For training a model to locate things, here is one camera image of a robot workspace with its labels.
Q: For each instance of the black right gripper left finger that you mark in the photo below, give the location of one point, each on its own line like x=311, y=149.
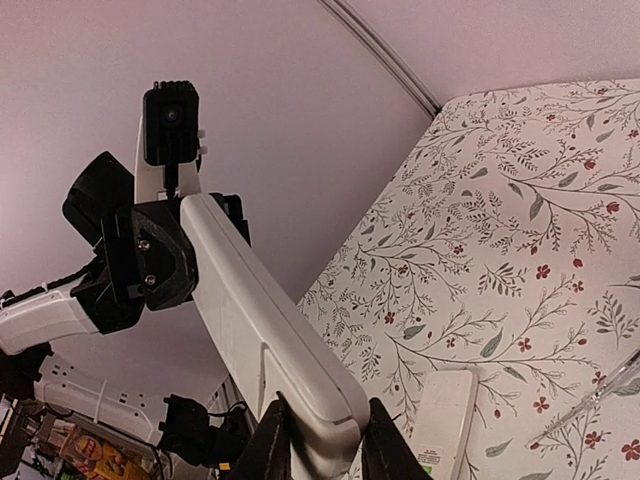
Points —
x=268, y=453

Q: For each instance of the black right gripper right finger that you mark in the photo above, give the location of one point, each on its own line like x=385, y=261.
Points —
x=385, y=454

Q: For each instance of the white remote with QR label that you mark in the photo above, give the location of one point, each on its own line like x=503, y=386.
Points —
x=443, y=422

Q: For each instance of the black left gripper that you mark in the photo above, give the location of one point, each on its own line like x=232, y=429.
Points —
x=145, y=260

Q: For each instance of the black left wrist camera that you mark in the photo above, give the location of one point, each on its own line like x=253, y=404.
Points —
x=171, y=123

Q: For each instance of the cluttered background items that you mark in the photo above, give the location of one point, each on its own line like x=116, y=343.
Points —
x=40, y=443

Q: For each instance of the white remote control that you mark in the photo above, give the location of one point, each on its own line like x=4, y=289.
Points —
x=270, y=349

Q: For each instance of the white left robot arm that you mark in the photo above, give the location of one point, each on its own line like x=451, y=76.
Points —
x=31, y=321

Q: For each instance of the clear plastic screwdriver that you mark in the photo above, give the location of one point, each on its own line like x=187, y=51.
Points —
x=623, y=375

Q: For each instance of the aluminium back left frame post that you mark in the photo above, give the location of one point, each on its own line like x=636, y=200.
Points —
x=353, y=22

